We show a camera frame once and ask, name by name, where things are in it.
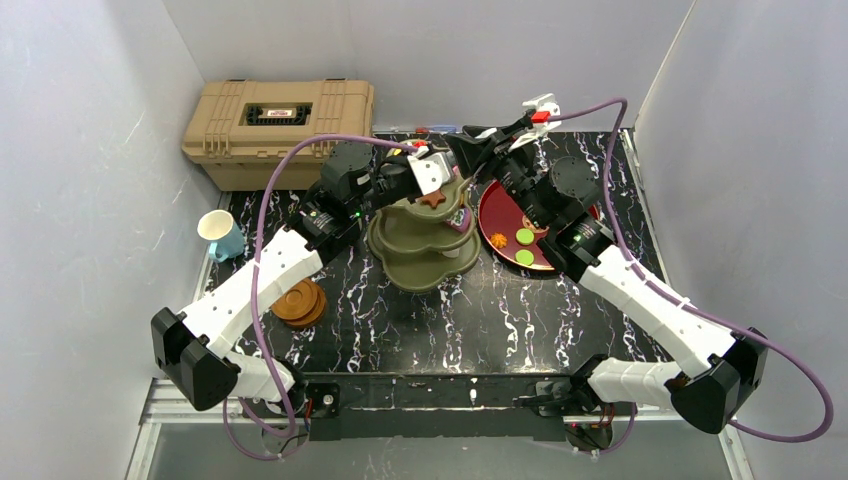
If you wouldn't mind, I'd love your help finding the star shaped cookie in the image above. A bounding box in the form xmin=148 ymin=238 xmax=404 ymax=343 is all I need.
xmin=418 ymin=190 xmax=446 ymax=209

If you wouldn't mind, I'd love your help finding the purple cake slice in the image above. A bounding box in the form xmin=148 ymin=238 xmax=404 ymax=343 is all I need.
xmin=444 ymin=206 xmax=473 ymax=233

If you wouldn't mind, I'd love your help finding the green three-tier dessert stand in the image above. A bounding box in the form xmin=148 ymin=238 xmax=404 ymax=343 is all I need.
xmin=366 ymin=166 xmax=482 ymax=293

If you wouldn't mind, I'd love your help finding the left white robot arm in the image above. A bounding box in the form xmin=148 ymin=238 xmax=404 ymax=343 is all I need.
xmin=150 ymin=135 xmax=455 ymax=411

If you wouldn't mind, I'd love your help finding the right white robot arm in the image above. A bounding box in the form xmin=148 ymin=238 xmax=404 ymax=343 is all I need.
xmin=445 ymin=125 xmax=767 ymax=434

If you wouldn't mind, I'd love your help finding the red blue pen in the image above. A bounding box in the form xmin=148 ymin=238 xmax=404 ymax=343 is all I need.
xmin=415 ymin=125 xmax=458 ymax=134

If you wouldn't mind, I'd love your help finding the green macaron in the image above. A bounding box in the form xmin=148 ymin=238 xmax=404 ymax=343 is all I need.
xmin=515 ymin=228 xmax=535 ymax=246
xmin=514 ymin=249 xmax=535 ymax=267

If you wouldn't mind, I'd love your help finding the dark red round tray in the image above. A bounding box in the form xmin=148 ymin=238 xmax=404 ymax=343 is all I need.
xmin=477 ymin=180 xmax=600 ymax=272

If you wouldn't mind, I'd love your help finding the small round yellow cookie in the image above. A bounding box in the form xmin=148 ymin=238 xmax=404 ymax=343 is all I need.
xmin=489 ymin=232 xmax=509 ymax=249

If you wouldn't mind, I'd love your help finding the tan plastic toolbox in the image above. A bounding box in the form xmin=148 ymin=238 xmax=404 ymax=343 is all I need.
xmin=182 ymin=79 xmax=375 ymax=192

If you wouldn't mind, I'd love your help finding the brown wooden coaster stack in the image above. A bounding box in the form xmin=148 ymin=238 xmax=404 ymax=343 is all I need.
xmin=271 ymin=279 xmax=327 ymax=330

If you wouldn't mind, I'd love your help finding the blue mug cream interior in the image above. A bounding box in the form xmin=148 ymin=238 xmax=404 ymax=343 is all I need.
xmin=197 ymin=209 xmax=246 ymax=263

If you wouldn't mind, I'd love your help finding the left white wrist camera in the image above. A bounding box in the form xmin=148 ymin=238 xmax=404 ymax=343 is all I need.
xmin=407 ymin=142 xmax=457 ymax=196

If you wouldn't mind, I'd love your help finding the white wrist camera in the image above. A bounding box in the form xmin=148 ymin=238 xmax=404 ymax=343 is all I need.
xmin=509 ymin=93 xmax=562 ymax=151
xmin=407 ymin=142 xmax=457 ymax=196

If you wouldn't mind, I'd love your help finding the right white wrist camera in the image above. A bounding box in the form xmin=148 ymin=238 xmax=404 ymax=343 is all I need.
xmin=509 ymin=93 xmax=562 ymax=151

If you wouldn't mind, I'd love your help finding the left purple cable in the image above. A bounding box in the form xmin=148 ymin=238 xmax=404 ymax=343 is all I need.
xmin=221 ymin=134 xmax=425 ymax=463

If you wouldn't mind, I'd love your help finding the purple cable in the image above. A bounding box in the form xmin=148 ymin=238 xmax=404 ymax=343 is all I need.
xmin=221 ymin=134 xmax=425 ymax=463
xmin=546 ymin=97 xmax=835 ymax=444

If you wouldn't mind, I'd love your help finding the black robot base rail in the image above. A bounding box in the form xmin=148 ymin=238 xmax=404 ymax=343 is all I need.
xmin=241 ymin=370 xmax=617 ymax=444

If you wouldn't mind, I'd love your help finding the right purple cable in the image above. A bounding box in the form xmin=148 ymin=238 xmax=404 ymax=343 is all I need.
xmin=546 ymin=97 xmax=835 ymax=444

